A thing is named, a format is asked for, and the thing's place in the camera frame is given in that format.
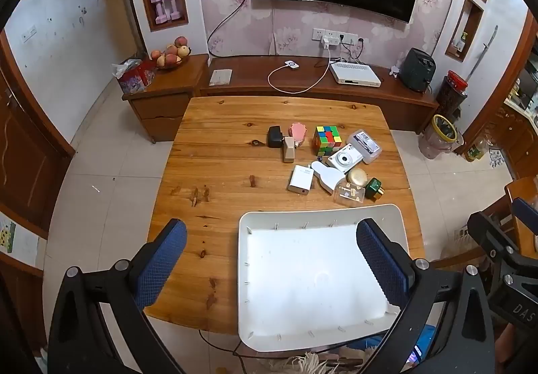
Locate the white power bank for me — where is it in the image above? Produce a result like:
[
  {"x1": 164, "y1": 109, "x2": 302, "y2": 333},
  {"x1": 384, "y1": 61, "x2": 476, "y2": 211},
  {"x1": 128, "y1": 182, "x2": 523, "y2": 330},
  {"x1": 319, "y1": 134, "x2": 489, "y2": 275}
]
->
[{"x1": 288, "y1": 165, "x2": 315, "y2": 194}]

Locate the bowl of fruit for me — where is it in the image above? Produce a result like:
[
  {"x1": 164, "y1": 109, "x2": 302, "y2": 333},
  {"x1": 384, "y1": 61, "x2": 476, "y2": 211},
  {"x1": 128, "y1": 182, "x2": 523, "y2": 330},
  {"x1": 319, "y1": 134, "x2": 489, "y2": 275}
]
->
[{"x1": 150, "y1": 36, "x2": 192, "y2": 67}]

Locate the dark green appliance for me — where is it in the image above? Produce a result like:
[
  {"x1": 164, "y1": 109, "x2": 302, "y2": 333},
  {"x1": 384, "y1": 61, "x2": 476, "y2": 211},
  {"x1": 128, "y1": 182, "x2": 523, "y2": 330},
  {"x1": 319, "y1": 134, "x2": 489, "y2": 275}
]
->
[{"x1": 399, "y1": 48, "x2": 435, "y2": 93}]

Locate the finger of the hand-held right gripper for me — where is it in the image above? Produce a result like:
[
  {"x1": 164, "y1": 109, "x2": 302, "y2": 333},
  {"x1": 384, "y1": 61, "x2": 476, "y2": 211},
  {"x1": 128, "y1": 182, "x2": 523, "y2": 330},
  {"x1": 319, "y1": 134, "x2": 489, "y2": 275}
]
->
[
  {"x1": 467, "y1": 211, "x2": 524, "y2": 280},
  {"x1": 512, "y1": 196, "x2": 538, "y2": 257}
]

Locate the clear plastic box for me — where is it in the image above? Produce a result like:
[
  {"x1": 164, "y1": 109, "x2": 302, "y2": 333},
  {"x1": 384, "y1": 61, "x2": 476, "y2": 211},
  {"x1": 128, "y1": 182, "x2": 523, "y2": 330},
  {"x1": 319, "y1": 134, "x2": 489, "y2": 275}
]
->
[{"x1": 347, "y1": 129, "x2": 382, "y2": 164}]

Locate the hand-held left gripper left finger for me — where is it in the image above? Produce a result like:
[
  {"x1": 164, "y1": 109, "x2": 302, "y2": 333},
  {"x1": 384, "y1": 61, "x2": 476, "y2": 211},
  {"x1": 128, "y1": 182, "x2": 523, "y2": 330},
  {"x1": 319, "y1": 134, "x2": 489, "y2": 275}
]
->
[{"x1": 48, "y1": 218, "x2": 188, "y2": 374}]

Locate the wooden chair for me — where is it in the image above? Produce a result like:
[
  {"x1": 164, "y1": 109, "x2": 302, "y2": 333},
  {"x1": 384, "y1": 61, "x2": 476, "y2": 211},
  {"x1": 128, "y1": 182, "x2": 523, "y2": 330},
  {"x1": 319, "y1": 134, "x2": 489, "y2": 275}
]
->
[{"x1": 433, "y1": 176, "x2": 538, "y2": 269}]

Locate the grey sword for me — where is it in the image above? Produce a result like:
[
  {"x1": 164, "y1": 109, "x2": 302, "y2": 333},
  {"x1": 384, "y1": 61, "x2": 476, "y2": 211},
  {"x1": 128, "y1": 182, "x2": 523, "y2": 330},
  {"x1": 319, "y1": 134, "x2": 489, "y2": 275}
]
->
[{"x1": 466, "y1": 25, "x2": 499, "y2": 82}]

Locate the green perfume bottle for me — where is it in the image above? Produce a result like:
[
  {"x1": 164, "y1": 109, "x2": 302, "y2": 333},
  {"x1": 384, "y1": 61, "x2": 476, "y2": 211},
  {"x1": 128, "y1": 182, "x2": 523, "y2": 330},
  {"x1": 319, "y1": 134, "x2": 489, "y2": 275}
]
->
[{"x1": 364, "y1": 178, "x2": 385, "y2": 202}]

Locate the white charger cable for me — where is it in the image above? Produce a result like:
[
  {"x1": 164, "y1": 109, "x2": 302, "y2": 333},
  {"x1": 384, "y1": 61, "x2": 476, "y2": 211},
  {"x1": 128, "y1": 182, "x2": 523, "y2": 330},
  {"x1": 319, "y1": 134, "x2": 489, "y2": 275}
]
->
[{"x1": 268, "y1": 47, "x2": 333, "y2": 94}]

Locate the white power strip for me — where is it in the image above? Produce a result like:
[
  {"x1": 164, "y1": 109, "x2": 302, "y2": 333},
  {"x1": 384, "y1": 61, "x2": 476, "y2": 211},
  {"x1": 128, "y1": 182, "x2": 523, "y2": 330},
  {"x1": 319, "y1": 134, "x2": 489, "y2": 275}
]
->
[{"x1": 312, "y1": 28, "x2": 358, "y2": 45}]

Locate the fringed beige rug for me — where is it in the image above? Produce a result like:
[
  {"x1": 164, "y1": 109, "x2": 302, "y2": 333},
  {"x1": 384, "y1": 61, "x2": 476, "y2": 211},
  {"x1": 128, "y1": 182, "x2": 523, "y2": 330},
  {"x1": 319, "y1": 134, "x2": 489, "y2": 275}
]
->
[{"x1": 269, "y1": 351, "x2": 379, "y2": 374}]

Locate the black television cable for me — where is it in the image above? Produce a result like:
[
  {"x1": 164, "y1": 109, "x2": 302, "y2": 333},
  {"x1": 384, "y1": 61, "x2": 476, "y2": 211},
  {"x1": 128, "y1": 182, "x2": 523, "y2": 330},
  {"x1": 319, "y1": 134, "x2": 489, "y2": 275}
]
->
[{"x1": 207, "y1": 0, "x2": 257, "y2": 57}]

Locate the white router box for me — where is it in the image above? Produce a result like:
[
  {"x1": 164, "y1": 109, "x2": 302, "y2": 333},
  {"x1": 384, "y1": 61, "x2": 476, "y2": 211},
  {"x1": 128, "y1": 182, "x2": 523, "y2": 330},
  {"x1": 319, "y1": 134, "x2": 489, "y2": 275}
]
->
[{"x1": 329, "y1": 61, "x2": 382, "y2": 88}]

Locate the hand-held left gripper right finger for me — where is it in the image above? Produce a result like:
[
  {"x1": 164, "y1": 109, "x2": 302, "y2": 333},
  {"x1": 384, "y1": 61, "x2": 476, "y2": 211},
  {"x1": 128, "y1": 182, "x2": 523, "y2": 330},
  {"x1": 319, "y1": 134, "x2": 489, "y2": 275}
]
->
[{"x1": 356, "y1": 218, "x2": 499, "y2": 374}]

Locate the brown wooden door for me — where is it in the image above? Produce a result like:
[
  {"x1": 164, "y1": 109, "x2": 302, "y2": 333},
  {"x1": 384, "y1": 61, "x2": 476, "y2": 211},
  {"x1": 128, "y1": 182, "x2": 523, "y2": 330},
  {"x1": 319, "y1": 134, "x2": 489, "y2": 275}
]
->
[{"x1": 0, "y1": 31, "x2": 76, "y2": 238}]

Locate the green label bottle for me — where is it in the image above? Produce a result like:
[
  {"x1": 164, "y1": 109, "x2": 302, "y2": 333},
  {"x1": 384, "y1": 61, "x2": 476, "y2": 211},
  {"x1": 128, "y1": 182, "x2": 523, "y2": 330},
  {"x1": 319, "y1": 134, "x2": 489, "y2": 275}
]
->
[{"x1": 464, "y1": 139, "x2": 490, "y2": 162}]

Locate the colourful puzzle cube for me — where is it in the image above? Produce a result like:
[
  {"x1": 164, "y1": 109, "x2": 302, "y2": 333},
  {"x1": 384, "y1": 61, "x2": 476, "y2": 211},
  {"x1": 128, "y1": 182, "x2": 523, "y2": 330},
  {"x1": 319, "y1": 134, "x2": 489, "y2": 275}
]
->
[{"x1": 313, "y1": 125, "x2": 342, "y2": 156}]

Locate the white plastic tray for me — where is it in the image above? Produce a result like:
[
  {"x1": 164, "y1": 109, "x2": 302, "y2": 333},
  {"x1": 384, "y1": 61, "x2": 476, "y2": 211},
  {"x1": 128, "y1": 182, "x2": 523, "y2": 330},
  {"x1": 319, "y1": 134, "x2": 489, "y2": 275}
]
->
[{"x1": 237, "y1": 203, "x2": 410, "y2": 351}]

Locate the pink correction tape dispenser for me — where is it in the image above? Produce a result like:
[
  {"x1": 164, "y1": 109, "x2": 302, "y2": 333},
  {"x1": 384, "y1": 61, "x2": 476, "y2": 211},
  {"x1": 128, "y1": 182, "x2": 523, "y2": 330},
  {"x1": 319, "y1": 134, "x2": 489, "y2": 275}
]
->
[{"x1": 287, "y1": 122, "x2": 307, "y2": 145}]

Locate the wooden drawer cabinet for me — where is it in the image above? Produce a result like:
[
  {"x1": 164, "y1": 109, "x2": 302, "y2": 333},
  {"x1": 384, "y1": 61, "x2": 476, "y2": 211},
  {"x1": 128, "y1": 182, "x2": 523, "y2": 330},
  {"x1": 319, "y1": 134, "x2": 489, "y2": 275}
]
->
[{"x1": 122, "y1": 53, "x2": 209, "y2": 143}]

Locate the black jar with red lid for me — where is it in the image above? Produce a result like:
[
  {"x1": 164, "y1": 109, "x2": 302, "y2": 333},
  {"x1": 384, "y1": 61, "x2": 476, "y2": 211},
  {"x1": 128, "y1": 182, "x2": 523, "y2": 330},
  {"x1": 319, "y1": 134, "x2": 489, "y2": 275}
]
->
[{"x1": 437, "y1": 70, "x2": 468, "y2": 118}]

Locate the person's right forearm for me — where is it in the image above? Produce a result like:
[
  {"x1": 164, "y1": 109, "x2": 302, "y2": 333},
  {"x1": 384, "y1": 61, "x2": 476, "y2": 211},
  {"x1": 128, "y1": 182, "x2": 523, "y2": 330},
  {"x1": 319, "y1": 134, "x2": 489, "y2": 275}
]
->
[{"x1": 494, "y1": 321, "x2": 538, "y2": 374}]

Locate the long wooden television cabinet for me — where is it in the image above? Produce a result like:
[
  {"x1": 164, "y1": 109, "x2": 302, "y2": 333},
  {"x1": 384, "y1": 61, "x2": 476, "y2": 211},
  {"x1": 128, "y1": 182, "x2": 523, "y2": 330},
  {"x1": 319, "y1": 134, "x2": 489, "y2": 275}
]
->
[{"x1": 197, "y1": 55, "x2": 440, "y2": 135}]

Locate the yellow-rimmed trash bin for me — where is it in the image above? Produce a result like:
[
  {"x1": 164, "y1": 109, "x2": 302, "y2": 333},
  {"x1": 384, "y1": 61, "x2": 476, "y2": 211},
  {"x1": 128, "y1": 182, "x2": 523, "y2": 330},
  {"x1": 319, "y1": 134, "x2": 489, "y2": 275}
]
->
[{"x1": 418, "y1": 114, "x2": 461, "y2": 159}]

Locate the clear acrylic box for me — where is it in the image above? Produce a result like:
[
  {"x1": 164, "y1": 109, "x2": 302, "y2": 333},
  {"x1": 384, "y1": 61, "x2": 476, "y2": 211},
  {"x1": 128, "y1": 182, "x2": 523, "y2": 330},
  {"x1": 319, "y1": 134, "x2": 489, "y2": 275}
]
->
[{"x1": 333, "y1": 183, "x2": 366, "y2": 207}]

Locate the white compact camera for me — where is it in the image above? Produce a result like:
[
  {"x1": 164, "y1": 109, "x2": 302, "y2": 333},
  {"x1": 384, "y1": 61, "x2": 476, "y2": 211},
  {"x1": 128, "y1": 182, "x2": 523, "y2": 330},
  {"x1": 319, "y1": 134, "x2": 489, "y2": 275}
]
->
[{"x1": 327, "y1": 144, "x2": 363, "y2": 172}]

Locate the red printed box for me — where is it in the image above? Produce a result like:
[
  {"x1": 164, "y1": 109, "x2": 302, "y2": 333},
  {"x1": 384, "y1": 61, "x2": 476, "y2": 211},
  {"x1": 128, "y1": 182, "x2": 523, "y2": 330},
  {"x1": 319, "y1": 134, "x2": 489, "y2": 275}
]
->
[{"x1": 111, "y1": 57, "x2": 156, "y2": 94}]

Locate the white bottle-shaped case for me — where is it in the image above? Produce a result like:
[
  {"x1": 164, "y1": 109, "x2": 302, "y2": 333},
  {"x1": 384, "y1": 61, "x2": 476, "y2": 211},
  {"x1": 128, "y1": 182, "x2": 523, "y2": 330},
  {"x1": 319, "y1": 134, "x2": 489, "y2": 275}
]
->
[{"x1": 310, "y1": 161, "x2": 346, "y2": 195}]

